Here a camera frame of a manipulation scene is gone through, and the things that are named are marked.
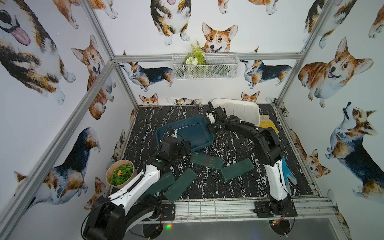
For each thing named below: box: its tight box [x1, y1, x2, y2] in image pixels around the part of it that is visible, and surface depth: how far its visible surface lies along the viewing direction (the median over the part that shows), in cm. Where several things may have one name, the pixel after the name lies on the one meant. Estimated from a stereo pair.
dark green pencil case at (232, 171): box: [221, 158, 255, 180], surface depth 88 cm
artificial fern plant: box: [185, 40, 206, 67], surface depth 84 cm
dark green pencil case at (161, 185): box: [141, 171, 176, 199], surface depth 85 cm
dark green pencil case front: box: [164, 167, 197, 203], surface depth 83 cm
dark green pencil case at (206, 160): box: [190, 152, 223, 169], surface depth 92 cm
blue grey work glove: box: [281, 157, 297, 194], surface depth 85 cm
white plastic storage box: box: [212, 98, 261, 127], surface depth 116 cm
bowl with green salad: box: [106, 159, 138, 189], surface depth 78 cm
